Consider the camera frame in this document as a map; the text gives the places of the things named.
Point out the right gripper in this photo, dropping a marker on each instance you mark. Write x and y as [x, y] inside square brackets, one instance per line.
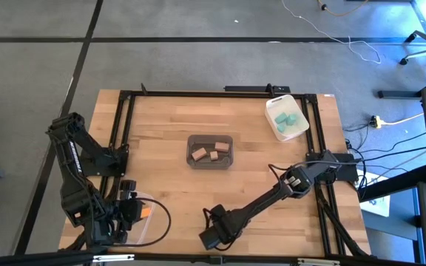
[228, 225]

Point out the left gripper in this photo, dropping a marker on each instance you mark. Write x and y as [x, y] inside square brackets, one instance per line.
[131, 210]

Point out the orange wooden block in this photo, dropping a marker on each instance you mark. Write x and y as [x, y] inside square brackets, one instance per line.
[146, 213]

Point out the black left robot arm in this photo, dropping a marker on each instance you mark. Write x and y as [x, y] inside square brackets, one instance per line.
[74, 162]

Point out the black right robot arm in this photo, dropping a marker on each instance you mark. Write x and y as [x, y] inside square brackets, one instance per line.
[264, 201]

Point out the clear plastic bin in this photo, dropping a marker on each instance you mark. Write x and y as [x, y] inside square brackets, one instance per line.
[150, 232]

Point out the small pinkish brown block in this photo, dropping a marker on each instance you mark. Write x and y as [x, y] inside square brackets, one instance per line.
[214, 155]

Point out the grey translucent plastic bin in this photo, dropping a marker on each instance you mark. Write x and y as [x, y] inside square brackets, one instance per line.
[207, 142]

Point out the teal wooden block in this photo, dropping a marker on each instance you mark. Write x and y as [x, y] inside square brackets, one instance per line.
[281, 128]
[291, 119]
[280, 118]

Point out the white plastic bin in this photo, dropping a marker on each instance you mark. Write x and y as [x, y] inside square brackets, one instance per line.
[298, 107]

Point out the white paper sheet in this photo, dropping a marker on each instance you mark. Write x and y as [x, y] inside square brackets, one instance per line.
[377, 203]

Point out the yellow power plug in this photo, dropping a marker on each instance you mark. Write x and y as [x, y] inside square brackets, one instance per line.
[375, 121]

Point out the small table-level camera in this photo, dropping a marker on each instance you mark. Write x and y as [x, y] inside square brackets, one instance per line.
[216, 260]

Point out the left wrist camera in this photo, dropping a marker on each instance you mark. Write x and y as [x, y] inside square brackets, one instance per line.
[128, 188]

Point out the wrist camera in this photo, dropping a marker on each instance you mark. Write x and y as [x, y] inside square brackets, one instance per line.
[128, 188]
[218, 211]

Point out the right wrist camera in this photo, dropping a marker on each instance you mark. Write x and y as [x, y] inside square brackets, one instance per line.
[218, 211]

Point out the silver metal bracket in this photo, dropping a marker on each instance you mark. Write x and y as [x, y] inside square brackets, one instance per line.
[318, 262]
[113, 258]

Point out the black aluminium table frame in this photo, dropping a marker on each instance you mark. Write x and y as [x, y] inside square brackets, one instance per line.
[216, 94]

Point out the black bar bracket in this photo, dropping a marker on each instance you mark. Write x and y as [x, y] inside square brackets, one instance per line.
[250, 89]

